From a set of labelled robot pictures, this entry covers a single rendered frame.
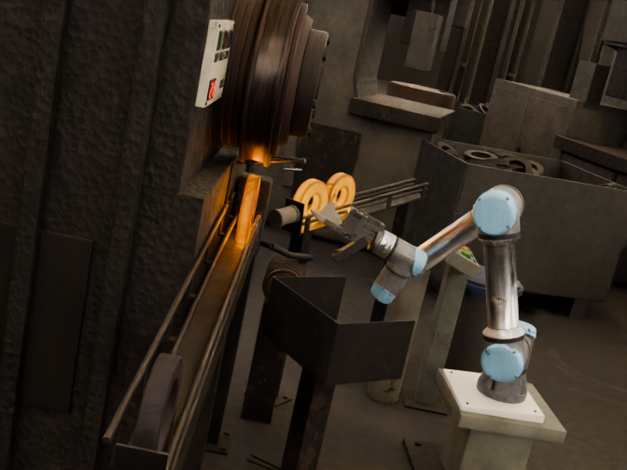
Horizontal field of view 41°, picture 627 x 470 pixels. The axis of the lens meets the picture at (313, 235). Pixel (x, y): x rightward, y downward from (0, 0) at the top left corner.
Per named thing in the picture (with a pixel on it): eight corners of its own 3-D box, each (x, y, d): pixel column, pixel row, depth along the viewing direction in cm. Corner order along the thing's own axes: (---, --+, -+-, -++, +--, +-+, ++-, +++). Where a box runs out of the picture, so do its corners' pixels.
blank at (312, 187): (294, 182, 266) (302, 185, 264) (324, 175, 278) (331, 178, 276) (288, 228, 271) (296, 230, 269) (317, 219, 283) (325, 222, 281)
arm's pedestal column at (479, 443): (515, 459, 284) (536, 390, 278) (556, 531, 246) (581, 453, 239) (401, 442, 279) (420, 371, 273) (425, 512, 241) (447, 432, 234)
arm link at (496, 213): (531, 369, 243) (522, 183, 234) (522, 388, 230) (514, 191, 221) (490, 367, 248) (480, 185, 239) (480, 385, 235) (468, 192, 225)
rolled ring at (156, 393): (188, 337, 132) (168, 332, 132) (163, 396, 114) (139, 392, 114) (172, 435, 138) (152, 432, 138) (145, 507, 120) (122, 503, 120)
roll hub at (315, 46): (285, 142, 210) (308, 29, 203) (292, 128, 237) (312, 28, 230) (307, 146, 210) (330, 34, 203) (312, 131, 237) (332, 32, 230)
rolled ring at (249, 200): (262, 171, 236) (251, 169, 236) (257, 184, 218) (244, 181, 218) (250, 233, 240) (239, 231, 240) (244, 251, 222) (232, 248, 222)
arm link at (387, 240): (383, 255, 248) (384, 262, 240) (369, 247, 247) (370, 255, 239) (396, 233, 246) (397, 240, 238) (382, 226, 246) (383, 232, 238)
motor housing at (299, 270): (234, 421, 269) (265, 265, 256) (242, 392, 291) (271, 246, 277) (273, 429, 270) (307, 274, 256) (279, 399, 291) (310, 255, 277)
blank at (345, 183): (324, 175, 278) (331, 178, 276) (351, 169, 290) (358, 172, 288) (317, 219, 283) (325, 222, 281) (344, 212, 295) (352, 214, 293)
